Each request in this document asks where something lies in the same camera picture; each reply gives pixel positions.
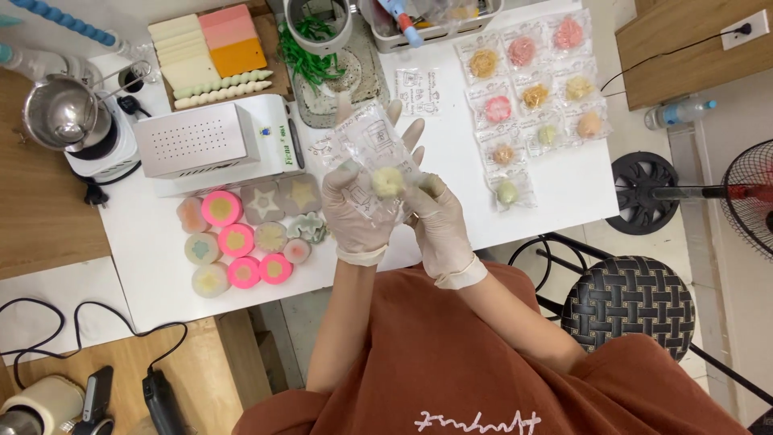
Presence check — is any person's left hand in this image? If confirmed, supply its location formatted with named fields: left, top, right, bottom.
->
left=320, top=91, right=427, bottom=267

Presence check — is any person's right hand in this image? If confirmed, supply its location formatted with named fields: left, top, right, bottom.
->
left=402, top=173, right=489, bottom=289

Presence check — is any clear printed plastic bag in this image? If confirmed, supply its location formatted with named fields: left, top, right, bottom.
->
left=334, top=99, right=426, bottom=223

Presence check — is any pale green flower soap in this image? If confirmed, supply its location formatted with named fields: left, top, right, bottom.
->
left=286, top=211, right=328, bottom=245

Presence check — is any pale yellow flower soap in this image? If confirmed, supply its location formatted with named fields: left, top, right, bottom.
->
left=370, top=167, right=406, bottom=199

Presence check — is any grey soap with yellow star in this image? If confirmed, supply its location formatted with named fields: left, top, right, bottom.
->
left=278, top=174, right=322, bottom=216

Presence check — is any empty clear printed bag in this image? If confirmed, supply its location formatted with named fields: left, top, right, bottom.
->
left=394, top=68, right=442, bottom=117
left=307, top=134, right=345, bottom=171

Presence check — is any grey soap with white star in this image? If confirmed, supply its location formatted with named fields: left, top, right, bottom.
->
left=240, top=181, right=286, bottom=226

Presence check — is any group of round coloured soaps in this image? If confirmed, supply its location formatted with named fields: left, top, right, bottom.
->
left=176, top=190, right=312, bottom=298

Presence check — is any rust orange shirt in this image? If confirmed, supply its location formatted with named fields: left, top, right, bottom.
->
left=232, top=260, right=753, bottom=435

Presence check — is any speckled terrazzo tray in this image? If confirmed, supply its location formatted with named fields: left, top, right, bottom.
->
left=293, top=15, right=391, bottom=129

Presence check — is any group of bagged flower soaps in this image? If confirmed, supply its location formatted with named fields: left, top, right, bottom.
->
left=454, top=9, right=612, bottom=212

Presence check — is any green shredded paper filler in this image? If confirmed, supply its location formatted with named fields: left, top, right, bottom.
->
left=277, top=17, right=347, bottom=93

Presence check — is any white heat sealer machine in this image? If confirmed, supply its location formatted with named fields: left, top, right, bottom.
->
left=133, top=93, right=304, bottom=198

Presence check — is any cream twisted candle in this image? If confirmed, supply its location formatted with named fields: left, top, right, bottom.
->
left=173, top=80, right=274, bottom=111

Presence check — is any pale green twisted candle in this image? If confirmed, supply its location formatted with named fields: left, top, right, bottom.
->
left=173, top=69, right=274, bottom=100

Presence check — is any wooden tray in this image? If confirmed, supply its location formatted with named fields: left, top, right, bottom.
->
left=148, top=0, right=293, bottom=112

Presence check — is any black woven stool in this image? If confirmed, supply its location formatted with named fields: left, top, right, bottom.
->
left=508, top=232, right=773, bottom=407

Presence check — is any orange wax sheet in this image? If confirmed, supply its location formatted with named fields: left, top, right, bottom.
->
left=209, top=37, right=268, bottom=79

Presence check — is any grey round container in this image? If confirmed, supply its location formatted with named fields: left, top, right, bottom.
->
left=284, top=0, right=354, bottom=56

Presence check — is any black standing fan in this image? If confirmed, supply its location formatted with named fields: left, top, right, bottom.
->
left=605, top=139, right=773, bottom=262

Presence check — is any blue and red tool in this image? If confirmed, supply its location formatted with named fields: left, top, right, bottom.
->
left=377, top=0, right=425, bottom=48

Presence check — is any white plastic basket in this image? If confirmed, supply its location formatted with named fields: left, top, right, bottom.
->
left=360, top=0, right=505, bottom=54

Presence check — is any wooden board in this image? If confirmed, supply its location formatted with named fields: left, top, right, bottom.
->
left=0, top=309, right=274, bottom=435

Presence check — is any stack of pink wax sheets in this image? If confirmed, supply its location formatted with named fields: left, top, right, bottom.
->
left=198, top=4, right=259, bottom=50

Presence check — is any stack of cream wax sheets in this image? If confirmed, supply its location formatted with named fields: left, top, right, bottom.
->
left=147, top=13, right=222, bottom=91

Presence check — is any white electric hot plate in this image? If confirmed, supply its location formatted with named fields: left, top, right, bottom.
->
left=63, top=97, right=143, bottom=183

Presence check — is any black plug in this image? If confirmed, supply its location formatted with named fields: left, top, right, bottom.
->
left=116, top=95, right=153, bottom=119

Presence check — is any clear water bottle blue cap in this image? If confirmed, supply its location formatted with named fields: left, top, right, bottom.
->
left=643, top=99, right=717, bottom=131

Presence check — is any black power adapter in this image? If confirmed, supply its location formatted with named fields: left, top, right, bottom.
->
left=141, top=369, right=189, bottom=435

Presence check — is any wooden cabinet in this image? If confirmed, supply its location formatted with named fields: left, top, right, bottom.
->
left=615, top=0, right=773, bottom=111

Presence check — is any black handheld device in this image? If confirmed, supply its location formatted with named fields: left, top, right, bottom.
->
left=60, top=365, right=116, bottom=435

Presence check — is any wooden side table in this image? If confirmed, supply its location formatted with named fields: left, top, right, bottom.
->
left=0, top=66, right=113, bottom=280

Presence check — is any steel melting pitcher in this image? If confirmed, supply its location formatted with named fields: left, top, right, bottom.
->
left=22, top=60, right=153, bottom=153

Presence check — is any clear plastic bottle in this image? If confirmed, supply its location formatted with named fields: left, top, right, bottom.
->
left=0, top=43, right=105, bottom=88

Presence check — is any blue twisted candle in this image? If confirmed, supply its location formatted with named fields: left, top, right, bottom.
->
left=9, top=0, right=118, bottom=48

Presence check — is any cream tape roll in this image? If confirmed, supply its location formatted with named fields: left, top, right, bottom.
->
left=0, top=375, right=87, bottom=435

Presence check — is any black hot plate cable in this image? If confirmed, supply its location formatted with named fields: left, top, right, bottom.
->
left=71, top=160, right=143, bottom=209

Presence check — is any black fan power cable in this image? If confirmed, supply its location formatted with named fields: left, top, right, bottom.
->
left=599, top=23, right=753, bottom=99

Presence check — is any black looped cable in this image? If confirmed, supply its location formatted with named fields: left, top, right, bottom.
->
left=0, top=297, right=189, bottom=390

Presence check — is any white wall socket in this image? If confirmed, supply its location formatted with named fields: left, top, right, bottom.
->
left=720, top=9, right=771, bottom=51

